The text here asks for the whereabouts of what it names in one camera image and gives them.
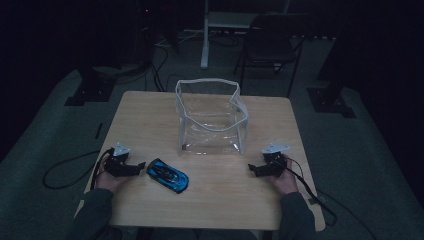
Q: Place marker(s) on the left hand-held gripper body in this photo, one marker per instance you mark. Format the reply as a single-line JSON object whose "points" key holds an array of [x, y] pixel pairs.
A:
{"points": [[117, 163]]}

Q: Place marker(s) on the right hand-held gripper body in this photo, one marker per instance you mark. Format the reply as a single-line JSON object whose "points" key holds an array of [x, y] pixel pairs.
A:
{"points": [[274, 161]]}

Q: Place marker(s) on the blue toy car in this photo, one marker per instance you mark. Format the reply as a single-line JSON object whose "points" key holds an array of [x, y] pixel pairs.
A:
{"points": [[168, 175]]}

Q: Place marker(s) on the clear plastic bag white trim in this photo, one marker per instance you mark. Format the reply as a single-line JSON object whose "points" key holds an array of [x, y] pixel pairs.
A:
{"points": [[211, 116]]}

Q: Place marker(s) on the person's left hand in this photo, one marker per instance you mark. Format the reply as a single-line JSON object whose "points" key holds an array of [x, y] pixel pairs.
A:
{"points": [[108, 181]]}

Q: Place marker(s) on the person's right hand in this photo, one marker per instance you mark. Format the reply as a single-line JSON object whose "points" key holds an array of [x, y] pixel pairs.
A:
{"points": [[286, 181]]}

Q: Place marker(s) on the small black strip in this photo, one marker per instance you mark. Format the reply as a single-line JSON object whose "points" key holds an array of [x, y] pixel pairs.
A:
{"points": [[98, 130]]}

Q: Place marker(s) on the black stand with base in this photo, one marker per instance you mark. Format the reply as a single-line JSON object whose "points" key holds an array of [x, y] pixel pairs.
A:
{"points": [[91, 90], [331, 100]]}

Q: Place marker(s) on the black folding chair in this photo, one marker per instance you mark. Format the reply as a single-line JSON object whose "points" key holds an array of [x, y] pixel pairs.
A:
{"points": [[270, 46]]}

